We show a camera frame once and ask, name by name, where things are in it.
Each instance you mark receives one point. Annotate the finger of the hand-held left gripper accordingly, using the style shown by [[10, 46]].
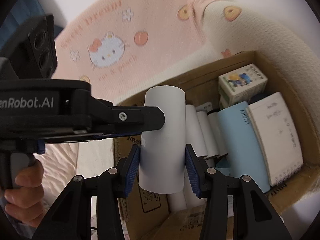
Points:
[[100, 137], [135, 117]]

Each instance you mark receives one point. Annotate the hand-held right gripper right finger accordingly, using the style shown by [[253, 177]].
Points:
[[192, 172]]

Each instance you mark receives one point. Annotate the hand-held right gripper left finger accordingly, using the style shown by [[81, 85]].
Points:
[[132, 171]]

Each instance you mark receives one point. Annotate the brown cardboard box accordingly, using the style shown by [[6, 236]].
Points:
[[287, 87]]

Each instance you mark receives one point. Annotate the person's left hand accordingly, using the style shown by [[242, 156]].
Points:
[[27, 195]]

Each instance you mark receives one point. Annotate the light blue notebook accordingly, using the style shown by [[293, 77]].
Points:
[[240, 142]]

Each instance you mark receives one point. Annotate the small printed carton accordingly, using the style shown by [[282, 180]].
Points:
[[241, 82], [228, 101]]

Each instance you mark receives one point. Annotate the blue cloth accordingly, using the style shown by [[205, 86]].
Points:
[[27, 3]]

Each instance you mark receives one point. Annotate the pink white printed blanket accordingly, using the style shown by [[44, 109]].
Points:
[[155, 17]]

